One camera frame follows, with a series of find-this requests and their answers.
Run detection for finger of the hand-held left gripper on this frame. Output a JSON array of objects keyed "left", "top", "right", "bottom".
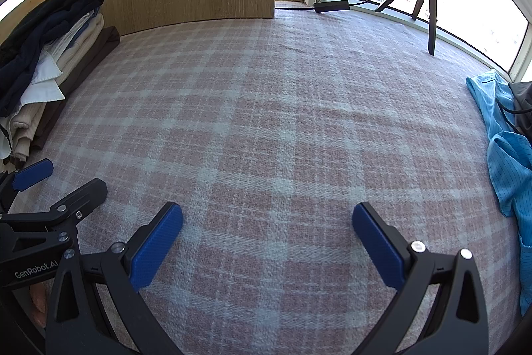
[
  {"left": 0, "top": 159, "right": 55, "bottom": 214},
  {"left": 0, "top": 178, "right": 108, "bottom": 243}
]

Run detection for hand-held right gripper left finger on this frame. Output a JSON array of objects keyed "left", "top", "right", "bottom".
[{"left": 45, "top": 202, "right": 184, "bottom": 355}]

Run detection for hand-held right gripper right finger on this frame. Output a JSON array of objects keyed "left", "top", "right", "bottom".
[{"left": 352, "top": 202, "right": 491, "bottom": 355}]

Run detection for pile of folded clothes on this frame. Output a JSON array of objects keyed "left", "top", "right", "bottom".
[{"left": 0, "top": 0, "right": 121, "bottom": 160}]

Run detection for person's left hand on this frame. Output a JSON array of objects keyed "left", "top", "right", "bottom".
[{"left": 28, "top": 281, "right": 50, "bottom": 328}]

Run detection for light blue shirt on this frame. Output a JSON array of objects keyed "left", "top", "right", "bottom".
[{"left": 465, "top": 69, "right": 532, "bottom": 316}]

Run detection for pink plaid blanket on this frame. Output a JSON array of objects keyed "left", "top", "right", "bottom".
[{"left": 0, "top": 8, "right": 524, "bottom": 355}]

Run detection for grey garment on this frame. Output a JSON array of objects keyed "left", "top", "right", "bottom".
[{"left": 509, "top": 81, "right": 532, "bottom": 131}]

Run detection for black power adapter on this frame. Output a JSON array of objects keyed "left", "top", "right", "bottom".
[{"left": 314, "top": 0, "right": 350, "bottom": 13}]

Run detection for black tripod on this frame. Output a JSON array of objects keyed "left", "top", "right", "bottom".
[{"left": 375, "top": 0, "right": 450, "bottom": 56}]

